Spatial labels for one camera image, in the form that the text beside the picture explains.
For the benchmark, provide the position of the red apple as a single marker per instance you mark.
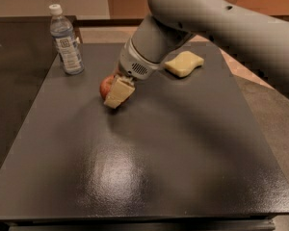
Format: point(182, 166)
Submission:
point(106, 86)

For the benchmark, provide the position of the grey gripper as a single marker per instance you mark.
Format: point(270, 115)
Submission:
point(134, 64)

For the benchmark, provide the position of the yellow sponge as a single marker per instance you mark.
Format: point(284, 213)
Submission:
point(183, 64)

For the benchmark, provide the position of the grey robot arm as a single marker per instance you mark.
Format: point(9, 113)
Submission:
point(256, 40)

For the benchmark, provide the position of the clear blue plastic water bottle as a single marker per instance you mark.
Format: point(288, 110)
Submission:
point(65, 41)

